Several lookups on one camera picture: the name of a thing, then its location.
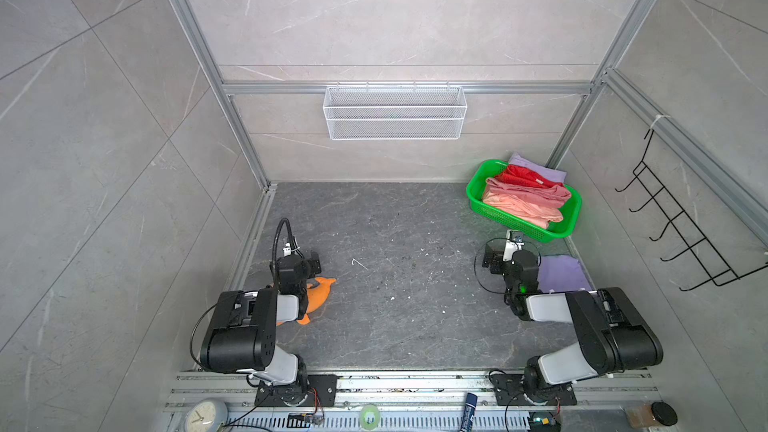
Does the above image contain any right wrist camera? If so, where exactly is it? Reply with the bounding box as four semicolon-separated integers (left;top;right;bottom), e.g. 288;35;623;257
503;230;524;262

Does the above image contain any pink folded t shirt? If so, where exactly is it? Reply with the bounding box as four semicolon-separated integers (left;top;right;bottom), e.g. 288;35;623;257
482;177;572;229

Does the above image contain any white analog clock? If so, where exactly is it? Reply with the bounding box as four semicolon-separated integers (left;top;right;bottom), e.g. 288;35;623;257
182;398;229;432

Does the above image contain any purple folded t shirt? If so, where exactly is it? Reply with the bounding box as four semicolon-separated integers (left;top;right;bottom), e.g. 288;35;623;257
538;255;592;293

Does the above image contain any aluminium front rail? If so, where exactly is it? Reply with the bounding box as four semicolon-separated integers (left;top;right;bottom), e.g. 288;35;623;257
161;369;661;414

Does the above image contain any blue marker pen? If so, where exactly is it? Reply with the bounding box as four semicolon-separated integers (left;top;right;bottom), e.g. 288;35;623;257
459;392;478;432

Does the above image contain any brown jar black lid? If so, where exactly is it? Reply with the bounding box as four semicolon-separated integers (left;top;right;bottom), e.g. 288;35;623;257
625;401;679;429

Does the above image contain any orange plush dolphin toy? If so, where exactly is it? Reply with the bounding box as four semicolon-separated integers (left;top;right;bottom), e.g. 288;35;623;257
276;277;337;325

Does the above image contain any purple t shirt in basket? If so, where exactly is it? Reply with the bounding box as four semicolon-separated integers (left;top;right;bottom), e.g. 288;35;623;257
508;153;567;183

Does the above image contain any green tape roll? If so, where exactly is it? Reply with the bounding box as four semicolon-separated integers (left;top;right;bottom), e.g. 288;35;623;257
359;404;381;431

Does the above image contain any red t shirt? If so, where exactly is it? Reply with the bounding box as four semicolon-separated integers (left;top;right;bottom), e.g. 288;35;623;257
495;164;563;188

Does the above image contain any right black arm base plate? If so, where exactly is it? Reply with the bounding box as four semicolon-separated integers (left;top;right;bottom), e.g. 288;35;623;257
487;371;577;406

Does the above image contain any black wire hook rack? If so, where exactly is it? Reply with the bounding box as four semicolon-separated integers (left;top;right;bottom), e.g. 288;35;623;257
614;130;767;292

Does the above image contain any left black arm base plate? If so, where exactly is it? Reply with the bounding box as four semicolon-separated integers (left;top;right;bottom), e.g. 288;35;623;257
255;374;339;408

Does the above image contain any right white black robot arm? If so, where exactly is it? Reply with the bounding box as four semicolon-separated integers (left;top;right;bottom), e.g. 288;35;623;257
473;243;664;405

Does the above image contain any green plastic basket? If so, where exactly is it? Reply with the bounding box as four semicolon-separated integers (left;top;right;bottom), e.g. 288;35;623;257
465;160;582;243

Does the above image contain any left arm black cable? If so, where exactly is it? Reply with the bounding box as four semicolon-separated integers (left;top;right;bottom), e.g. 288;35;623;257
271;217;296;289

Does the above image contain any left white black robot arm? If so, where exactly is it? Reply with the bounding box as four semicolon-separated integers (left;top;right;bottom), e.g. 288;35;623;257
198;252;322;388

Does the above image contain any small green circuit device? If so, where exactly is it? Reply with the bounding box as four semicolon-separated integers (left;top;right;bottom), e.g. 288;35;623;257
528;411;561;432

